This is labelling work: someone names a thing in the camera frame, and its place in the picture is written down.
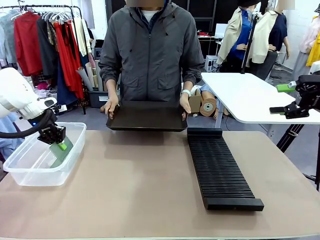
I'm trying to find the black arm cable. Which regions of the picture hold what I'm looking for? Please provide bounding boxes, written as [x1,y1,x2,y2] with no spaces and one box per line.
[0,109,55,139]

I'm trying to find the mannequin with beige coat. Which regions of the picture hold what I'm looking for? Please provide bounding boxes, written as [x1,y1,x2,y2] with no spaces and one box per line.
[216,0,256,67]

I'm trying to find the green perforated PCB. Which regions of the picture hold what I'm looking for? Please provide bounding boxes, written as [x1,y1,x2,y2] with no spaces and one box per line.
[49,138,75,169]

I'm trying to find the clear plastic box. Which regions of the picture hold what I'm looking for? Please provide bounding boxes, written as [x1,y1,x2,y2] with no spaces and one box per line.
[2,121,88,187]

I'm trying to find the black storage crate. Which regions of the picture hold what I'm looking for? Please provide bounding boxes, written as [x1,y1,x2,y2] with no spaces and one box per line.
[88,89,111,109]

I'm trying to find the cream garment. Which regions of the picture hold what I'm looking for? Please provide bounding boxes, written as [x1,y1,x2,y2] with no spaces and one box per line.
[72,16,93,57]

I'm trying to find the red shirt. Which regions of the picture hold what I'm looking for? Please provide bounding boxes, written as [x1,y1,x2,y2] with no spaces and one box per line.
[14,11,43,77]

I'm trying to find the person's right forearm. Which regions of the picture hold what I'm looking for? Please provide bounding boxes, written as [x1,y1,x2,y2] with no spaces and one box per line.
[106,78,119,101]

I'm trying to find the white monitor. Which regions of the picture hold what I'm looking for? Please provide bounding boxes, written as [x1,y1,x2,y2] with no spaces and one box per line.
[214,23,230,38]

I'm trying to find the black tripod legs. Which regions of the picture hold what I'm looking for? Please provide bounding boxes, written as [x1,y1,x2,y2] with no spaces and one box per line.
[276,123,320,191]

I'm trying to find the white table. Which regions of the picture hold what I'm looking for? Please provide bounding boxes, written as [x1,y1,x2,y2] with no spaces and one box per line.
[201,72,320,125]

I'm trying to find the person's right hand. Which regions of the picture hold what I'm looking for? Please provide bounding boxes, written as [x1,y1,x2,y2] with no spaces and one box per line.
[100,98,120,120]

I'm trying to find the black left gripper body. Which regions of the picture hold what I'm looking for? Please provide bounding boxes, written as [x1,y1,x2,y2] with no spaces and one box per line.
[37,123,67,146]

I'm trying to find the cardboard tubes bundle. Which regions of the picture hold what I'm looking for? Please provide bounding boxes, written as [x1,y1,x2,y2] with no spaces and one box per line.
[76,61,107,92]

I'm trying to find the navy garment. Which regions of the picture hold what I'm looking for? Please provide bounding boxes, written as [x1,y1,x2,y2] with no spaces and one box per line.
[56,59,79,111]

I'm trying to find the black camera stand pole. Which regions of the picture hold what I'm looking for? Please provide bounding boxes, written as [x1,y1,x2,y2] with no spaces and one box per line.
[240,12,261,75]

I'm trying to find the small cardboard box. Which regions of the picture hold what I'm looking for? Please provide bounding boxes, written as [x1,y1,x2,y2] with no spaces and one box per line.
[188,88,202,117]

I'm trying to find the black slotted PCB rack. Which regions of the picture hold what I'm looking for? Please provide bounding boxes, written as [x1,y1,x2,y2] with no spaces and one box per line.
[186,127,265,211]

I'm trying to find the long red dress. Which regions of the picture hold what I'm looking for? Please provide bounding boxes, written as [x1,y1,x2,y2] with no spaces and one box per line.
[53,21,85,100]

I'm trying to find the mannequin with cream jacket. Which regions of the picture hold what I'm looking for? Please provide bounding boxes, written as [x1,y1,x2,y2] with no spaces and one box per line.
[249,2,291,80]

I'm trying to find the cardboard spool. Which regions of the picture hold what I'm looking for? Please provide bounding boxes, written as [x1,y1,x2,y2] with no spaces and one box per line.
[199,97,218,117]

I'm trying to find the black garment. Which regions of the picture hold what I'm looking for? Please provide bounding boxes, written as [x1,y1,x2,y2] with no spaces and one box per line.
[36,17,60,78]

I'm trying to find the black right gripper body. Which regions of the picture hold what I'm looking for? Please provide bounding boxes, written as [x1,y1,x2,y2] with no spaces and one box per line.
[296,74,320,110]

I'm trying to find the black tray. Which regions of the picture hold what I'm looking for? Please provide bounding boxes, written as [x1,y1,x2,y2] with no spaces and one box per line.
[105,100,189,132]

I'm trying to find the mannequin with yellow garment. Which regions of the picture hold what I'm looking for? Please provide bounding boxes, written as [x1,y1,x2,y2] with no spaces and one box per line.
[292,14,320,73]

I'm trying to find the person in grey jacket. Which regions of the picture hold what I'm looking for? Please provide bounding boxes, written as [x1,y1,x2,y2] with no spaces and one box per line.
[98,0,205,103]

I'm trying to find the light grey garment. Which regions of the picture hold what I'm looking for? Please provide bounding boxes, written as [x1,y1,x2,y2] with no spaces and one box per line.
[0,11,18,65]

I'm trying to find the black clothes rack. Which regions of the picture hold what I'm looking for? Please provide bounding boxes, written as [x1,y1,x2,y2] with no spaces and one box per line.
[0,4,87,115]

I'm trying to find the person's left hand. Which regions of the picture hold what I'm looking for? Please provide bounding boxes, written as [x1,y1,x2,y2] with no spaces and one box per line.
[179,94,192,115]

